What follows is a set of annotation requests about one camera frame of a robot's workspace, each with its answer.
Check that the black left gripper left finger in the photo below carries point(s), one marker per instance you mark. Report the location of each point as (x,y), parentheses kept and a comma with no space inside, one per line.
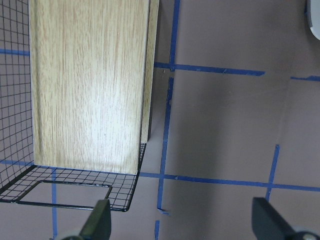
(98,226)

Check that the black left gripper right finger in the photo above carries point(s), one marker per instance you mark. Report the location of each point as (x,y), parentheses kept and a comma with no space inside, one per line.
(268,224)

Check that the light wood shelf board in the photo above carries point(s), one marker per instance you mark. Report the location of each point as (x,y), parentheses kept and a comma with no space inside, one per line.
(91,79)

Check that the white rounded appliance edge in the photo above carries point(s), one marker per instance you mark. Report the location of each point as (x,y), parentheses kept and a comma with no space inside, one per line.
(313,17)

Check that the black wire mesh basket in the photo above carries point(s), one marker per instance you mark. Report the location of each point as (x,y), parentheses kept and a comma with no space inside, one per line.
(21,180)

